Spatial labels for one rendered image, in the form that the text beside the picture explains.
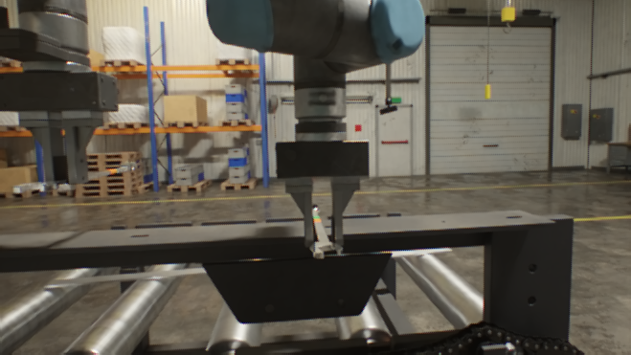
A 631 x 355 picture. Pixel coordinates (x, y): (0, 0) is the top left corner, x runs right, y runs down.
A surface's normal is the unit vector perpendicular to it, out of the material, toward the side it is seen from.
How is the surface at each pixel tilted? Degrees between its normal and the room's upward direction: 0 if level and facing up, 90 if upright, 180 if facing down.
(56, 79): 90
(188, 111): 90
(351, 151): 90
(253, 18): 131
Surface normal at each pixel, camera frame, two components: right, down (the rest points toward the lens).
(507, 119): 0.09, 0.07
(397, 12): 0.59, 0.04
